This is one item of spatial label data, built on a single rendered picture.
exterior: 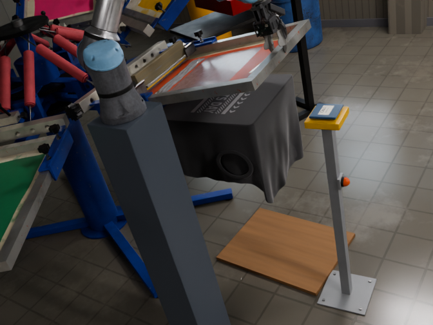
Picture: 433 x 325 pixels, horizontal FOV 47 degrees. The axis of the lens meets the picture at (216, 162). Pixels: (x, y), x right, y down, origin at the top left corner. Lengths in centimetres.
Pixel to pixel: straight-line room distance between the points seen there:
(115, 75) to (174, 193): 48
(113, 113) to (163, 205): 37
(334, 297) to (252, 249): 54
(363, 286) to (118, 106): 147
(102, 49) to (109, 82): 10
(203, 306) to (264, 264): 63
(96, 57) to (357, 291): 160
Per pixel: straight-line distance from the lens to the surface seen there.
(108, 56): 152
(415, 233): 274
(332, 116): 181
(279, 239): 273
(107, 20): 166
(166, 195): 172
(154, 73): 221
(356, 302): 241
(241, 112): 199
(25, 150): 226
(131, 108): 157
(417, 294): 246
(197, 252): 194
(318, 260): 259
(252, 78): 172
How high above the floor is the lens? 185
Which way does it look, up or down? 32 degrees down
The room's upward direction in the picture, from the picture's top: 15 degrees counter-clockwise
